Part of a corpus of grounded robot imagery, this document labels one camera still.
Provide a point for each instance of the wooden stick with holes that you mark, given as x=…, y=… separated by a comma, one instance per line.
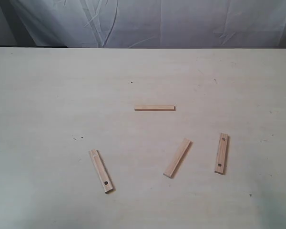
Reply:
x=101, y=171
x=221, y=157

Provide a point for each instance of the horizontal plain wooden stick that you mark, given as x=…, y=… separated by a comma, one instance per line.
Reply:
x=154, y=108

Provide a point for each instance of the white backdrop cloth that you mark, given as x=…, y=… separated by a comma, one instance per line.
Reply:
x=143, y=23

